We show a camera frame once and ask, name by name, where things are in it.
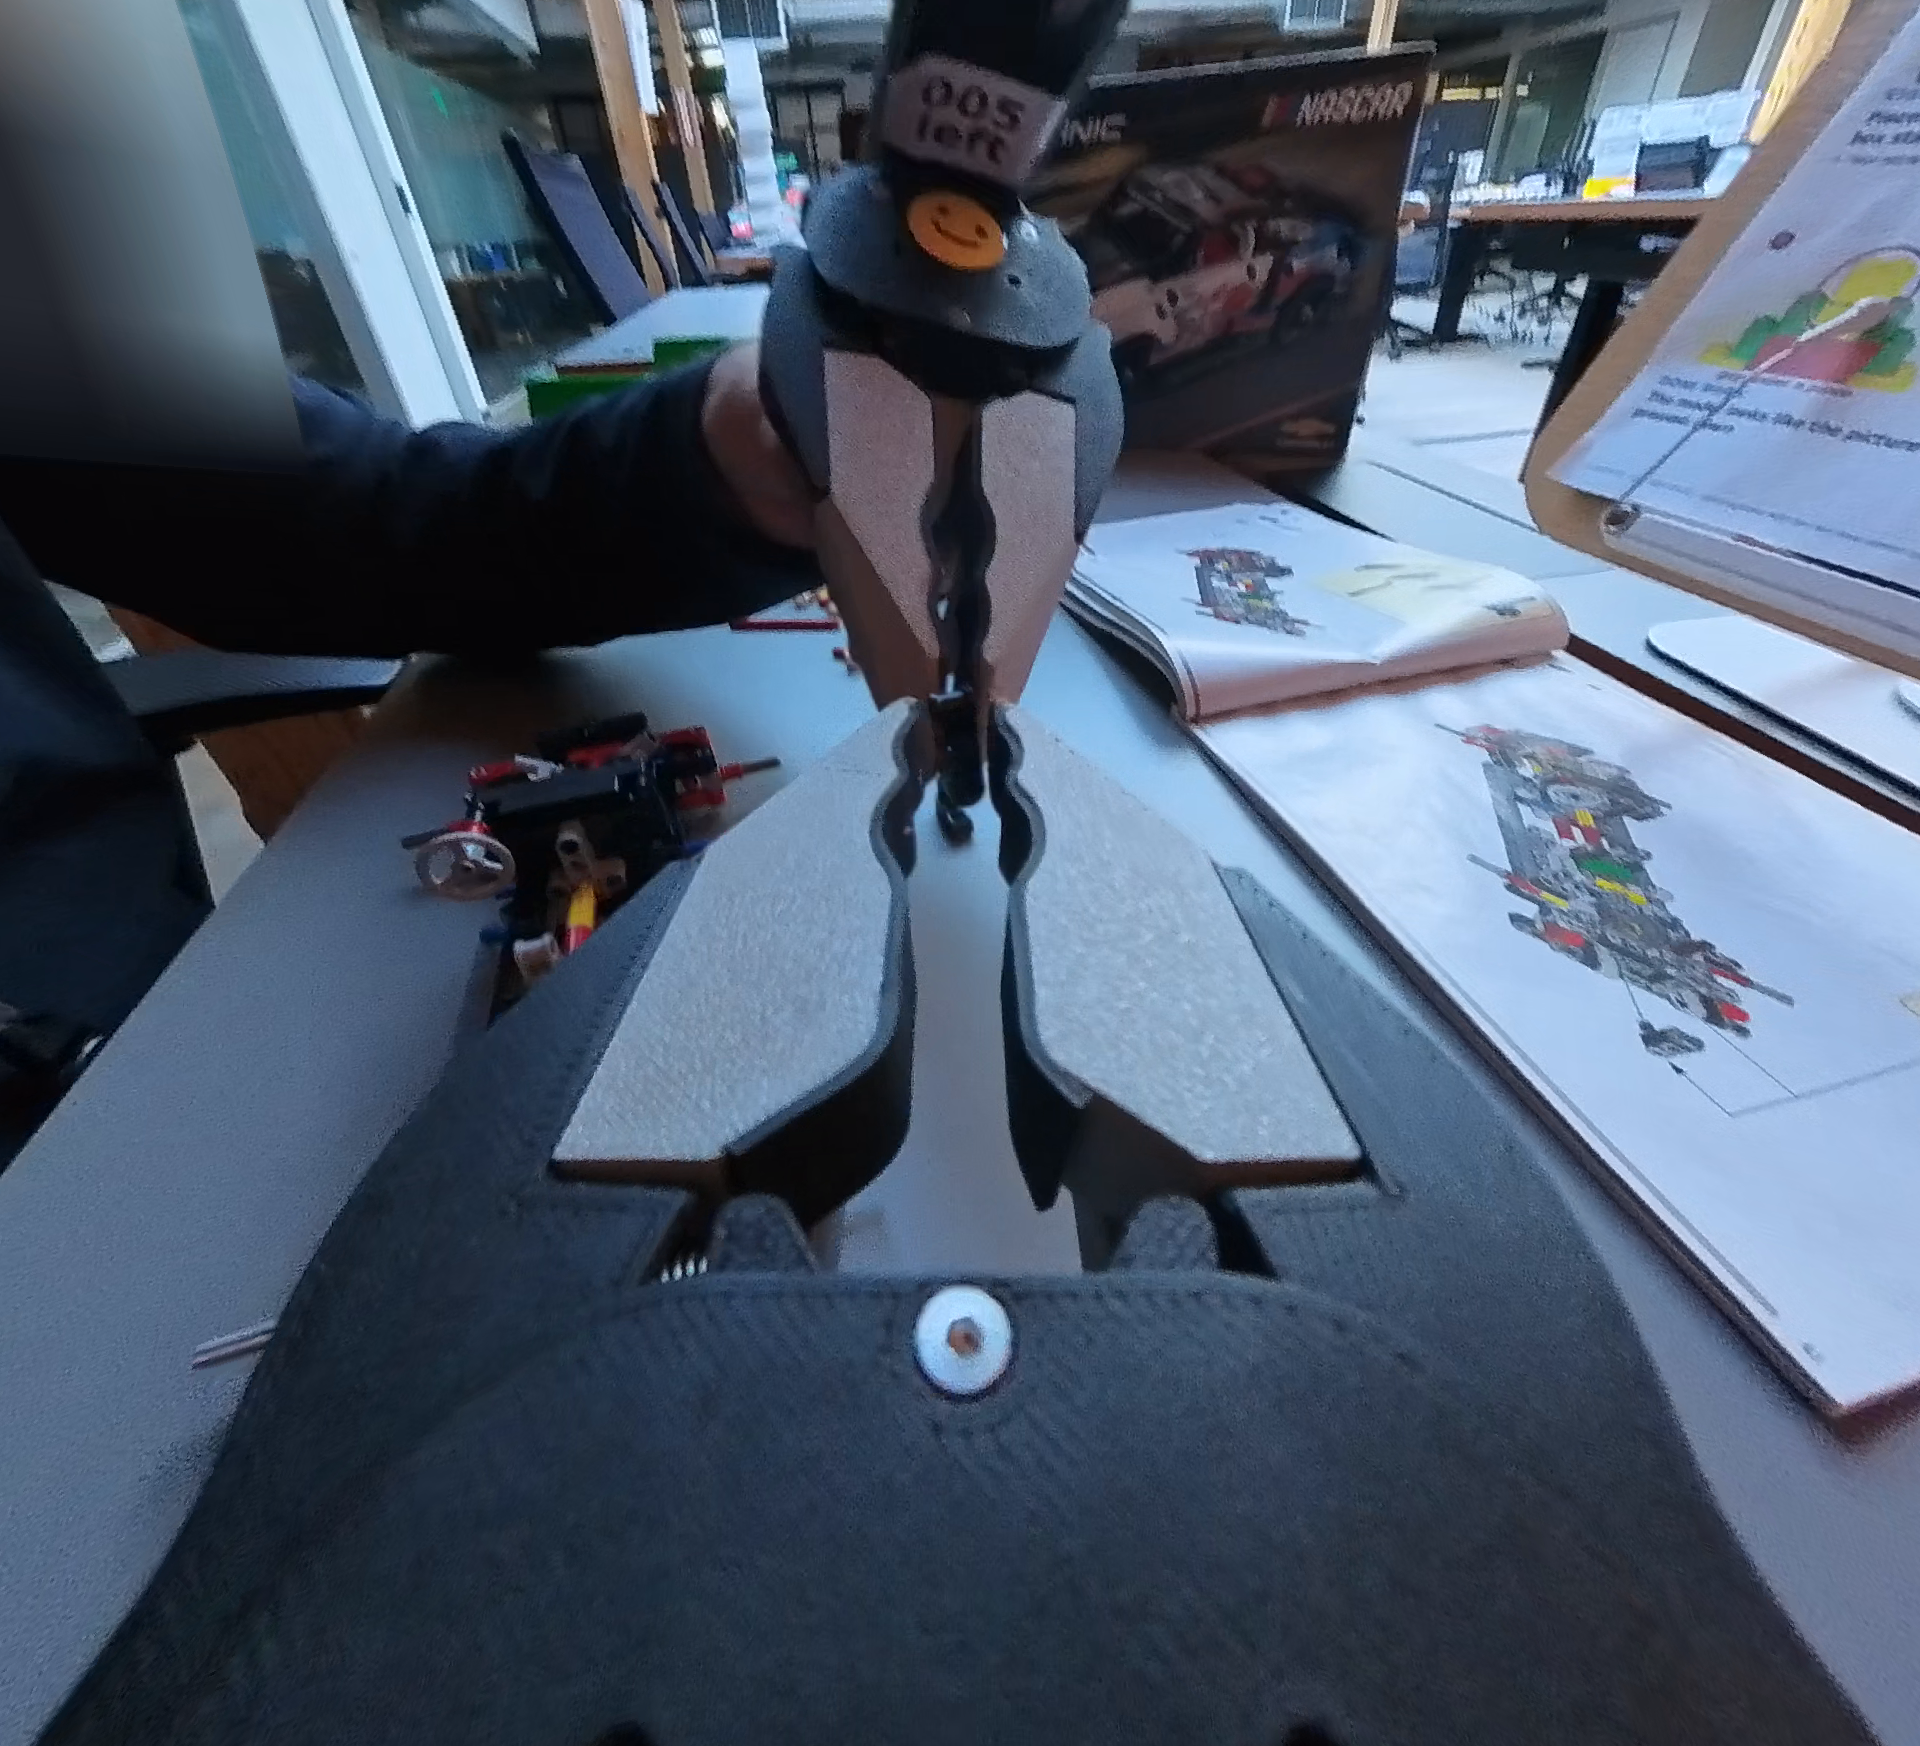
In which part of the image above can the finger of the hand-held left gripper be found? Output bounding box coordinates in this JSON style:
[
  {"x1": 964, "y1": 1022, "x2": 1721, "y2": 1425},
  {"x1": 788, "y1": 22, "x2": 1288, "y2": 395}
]
[
  {"x1": 815, "y1": 346, "x2": 964, "y2": 709},
  {"x1": 957, "y1": 400, "x2": 1083, "y2": 709}
]

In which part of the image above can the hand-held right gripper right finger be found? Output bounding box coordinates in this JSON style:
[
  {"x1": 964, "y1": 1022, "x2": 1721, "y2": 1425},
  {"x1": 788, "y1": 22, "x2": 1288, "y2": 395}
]
[{"x1": 994, "y1": 702, "x2": 1367, "y2": 1256}]

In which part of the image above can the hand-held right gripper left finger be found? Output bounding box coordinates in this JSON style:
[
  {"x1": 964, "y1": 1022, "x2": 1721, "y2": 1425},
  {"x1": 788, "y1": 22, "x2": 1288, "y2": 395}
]
[{"x1": 552, "y1": 702, "x2": 920, "y2": 1230}]

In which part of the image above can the small black toy brick piece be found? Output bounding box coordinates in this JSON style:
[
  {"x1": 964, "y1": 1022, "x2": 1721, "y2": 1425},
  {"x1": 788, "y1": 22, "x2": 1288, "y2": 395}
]
[{"x1": 927, "y1": 683, "x2": 987, "y2": 844}]

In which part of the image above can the person's left forearm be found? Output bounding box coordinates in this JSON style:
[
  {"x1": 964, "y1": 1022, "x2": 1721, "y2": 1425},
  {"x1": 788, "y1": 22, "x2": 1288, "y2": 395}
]
[{"x1": 0, "y1": 357, "x2": 819, "y2": 665}]

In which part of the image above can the person's left hand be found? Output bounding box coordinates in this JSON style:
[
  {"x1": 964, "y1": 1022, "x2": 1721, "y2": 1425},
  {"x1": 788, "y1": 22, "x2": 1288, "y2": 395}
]
[{"x1": 700, "y1": 339, "x2": 823, "y2": 549}]

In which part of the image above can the black toy brick model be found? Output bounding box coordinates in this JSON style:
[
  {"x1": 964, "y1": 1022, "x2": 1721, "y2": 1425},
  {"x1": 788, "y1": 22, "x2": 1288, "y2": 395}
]
[{"x1": 403, "y1": 715, "x2": 781, "y2": 1001}]

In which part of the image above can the green box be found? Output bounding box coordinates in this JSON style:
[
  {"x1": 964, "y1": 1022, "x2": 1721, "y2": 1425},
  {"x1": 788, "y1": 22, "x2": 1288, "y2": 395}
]
[{"x1": 522, "y1": 335, "x2": 739, "y2": 423}]

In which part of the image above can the open instruction booklet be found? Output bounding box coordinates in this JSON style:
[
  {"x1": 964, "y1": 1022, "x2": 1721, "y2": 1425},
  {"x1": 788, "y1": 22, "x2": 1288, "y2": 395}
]
[{"x1": 1062, "y1": 498, "x2": 1572, "y2": 724}]

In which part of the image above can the toy race car box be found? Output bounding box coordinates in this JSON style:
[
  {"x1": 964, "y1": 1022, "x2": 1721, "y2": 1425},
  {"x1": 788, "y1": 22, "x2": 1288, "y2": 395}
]
[{"x1": 1032, "y1": 43, "x2": 1436, "y2": 475}]

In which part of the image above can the dark leaning board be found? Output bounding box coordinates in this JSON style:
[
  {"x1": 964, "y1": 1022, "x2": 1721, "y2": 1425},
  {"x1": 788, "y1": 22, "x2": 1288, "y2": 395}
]
[{"x1": 501, "y1": 128, "x2": 664, "y2": 325}]

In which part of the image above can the large printed instruction sheet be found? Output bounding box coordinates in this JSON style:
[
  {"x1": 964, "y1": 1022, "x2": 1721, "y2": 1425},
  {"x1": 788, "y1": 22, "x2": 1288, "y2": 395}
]
[{"x1": 1192, "y1": 653, "x2": 1920, "y2": 1420}]

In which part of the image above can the black chair armrest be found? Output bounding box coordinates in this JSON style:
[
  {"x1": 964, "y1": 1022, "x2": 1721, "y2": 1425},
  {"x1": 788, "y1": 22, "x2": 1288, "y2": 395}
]
[{"x1": 102, "y1": 649, "x2": 404, "y2": 746}]

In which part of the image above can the background wooden desk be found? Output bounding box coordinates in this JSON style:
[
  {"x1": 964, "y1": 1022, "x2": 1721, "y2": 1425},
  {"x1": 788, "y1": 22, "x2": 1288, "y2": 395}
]
[{"x1": 1402, "y1": 184, "x2": 1734, "y2": 356}]

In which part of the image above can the white flat stand base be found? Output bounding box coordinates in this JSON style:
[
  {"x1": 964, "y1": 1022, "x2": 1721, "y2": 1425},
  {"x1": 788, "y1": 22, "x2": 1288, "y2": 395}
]
[{"x1": 1645, "y1": 615, "x2": 1920, "y2": 799}]

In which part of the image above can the wooden board with paper sheet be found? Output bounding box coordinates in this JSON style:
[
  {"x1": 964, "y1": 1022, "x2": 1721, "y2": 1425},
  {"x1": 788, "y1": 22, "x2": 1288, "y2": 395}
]
[{"x1": 1522, "y1": 0, "x2": 1920, "y2": 675}]

